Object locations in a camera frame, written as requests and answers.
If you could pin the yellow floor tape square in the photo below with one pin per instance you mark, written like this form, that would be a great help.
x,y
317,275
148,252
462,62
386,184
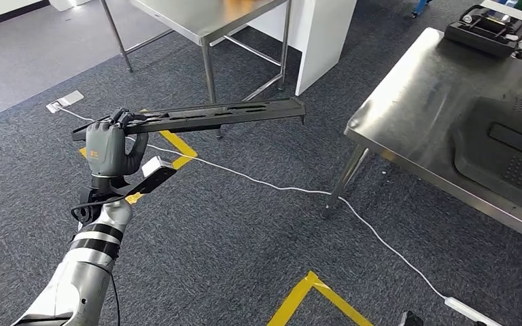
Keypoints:
x,y
304,292
180,145

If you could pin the white power strip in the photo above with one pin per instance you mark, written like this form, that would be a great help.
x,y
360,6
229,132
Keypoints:
x,y
468,310

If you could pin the remote controller with screen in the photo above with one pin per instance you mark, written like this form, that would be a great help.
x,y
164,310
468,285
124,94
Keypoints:
x,y
490,20

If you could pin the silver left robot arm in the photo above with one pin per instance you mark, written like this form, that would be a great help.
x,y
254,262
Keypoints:
x,y
85,270

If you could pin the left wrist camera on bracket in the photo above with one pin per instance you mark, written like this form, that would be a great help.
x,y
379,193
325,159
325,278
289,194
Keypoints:
x,y
157,173

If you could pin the silver floor outlet plate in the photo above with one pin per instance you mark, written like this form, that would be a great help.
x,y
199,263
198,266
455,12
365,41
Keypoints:
x,y
65,101

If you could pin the white cabinet panel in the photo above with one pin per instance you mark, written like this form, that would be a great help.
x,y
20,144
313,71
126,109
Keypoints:
x,y
324,40

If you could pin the black plastic plate bracket part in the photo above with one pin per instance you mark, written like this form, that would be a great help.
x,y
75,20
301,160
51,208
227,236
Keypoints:
x,y
243,114

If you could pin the black foam equipment case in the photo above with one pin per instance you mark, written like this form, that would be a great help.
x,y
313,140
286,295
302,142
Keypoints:
x,y
477,40

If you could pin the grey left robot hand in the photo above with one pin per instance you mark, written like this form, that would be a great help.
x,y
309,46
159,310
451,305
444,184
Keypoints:
x,y
105,153

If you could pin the black rubber car mat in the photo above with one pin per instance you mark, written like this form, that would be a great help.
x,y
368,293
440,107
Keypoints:
x,y
481,153

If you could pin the stainless steel workbench table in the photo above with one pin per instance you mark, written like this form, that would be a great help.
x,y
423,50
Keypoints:
x,y
414,112

